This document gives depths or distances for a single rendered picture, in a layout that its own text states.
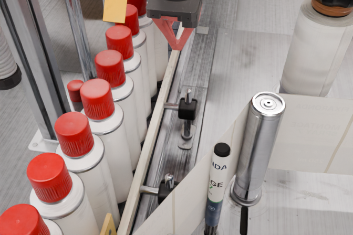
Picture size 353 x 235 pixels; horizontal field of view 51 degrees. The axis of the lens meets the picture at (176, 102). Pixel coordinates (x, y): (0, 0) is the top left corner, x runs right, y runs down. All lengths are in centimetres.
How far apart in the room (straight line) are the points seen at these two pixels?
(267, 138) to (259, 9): 64
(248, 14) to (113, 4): 55
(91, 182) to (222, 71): 41
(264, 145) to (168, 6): 21
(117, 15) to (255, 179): 28
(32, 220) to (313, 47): 44
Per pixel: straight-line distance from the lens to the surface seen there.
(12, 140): 73
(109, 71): 43
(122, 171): 48
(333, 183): 60
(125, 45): 47
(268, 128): 42
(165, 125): 63
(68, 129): 37
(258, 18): 99
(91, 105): 40
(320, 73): 62
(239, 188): 52
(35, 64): 57
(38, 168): 35
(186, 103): 60
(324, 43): 58
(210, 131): 62
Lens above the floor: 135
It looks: 46 degrees down
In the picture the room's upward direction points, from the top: straight up
